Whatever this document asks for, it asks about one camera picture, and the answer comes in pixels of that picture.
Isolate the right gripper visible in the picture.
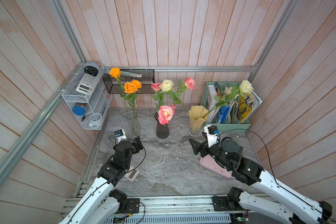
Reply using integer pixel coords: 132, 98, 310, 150
189, 132, 232, 172

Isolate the pink rose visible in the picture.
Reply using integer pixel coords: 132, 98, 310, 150
173, 77, 196, 105
158, 105, 175, 125
151, 83, 164, 109

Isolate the pink tulip bud flower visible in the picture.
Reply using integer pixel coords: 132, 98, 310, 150
170, 104, 176, 111

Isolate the orange rose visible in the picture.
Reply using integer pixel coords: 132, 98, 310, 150
128, 80, 142, 114
109, 67, 134, 134
122, 81, 139, 136

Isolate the cream rose group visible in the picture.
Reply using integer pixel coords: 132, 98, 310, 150
204, 80, 254, 118
158, 79, 185, 105
214, 87, 232, 108

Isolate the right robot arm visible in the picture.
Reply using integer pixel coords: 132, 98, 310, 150
189, 136, 332, 224

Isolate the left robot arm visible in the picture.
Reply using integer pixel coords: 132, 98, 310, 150
61, 136, 145, 224

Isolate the pink case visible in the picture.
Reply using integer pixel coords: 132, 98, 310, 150
199, 155, 232, 179

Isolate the clear glass cylinder vase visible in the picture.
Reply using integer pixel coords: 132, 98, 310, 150
126, 111, 141, 136

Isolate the purple ribbed glass vase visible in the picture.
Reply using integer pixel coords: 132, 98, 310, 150
155, 113, 169, 139

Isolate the pink calculator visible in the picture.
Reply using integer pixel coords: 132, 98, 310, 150
124, 169, 140, 183

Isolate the yellow ruffled vase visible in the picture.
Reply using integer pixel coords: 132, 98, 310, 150
188, 105, 209, 136

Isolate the blue folder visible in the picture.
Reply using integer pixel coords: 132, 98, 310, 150
217, 105, 230, 124

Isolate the white book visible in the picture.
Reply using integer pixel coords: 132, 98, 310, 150
206, 85, 218, 123

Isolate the white cup on shelf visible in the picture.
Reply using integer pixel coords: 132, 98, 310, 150
88, 113, 102, 128

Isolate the green file organizer box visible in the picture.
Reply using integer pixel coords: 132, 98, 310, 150
200, 82, 251, 132

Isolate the blue lid jar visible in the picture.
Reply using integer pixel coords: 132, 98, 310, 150
72, 103, 86, 116

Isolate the yellow magazine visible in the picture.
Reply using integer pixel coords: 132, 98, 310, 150
237, 91, 263, 124

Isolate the white strip on basket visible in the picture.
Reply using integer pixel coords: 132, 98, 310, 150
120, 71, 142, 78

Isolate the white calculator on shelf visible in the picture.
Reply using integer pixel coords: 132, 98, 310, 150
76, 73, 99, 95

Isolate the round black white device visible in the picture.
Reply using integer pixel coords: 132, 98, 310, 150
84, 62, 100, 77

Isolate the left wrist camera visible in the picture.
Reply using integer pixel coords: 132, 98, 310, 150
114, 129, 127, 145

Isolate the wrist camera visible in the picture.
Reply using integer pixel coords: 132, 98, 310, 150
204, 125, 220, 147
114, 129, 127, 145

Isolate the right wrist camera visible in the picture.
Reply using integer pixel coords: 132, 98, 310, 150
204, 125, 220, 147

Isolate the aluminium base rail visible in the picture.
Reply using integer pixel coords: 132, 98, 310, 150
58, 193, 258, 224

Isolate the white wire mesh shelf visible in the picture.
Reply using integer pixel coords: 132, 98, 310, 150
62, 63, 112, 130

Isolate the black wire basket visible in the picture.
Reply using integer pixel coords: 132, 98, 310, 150
103, 69, 155, 94

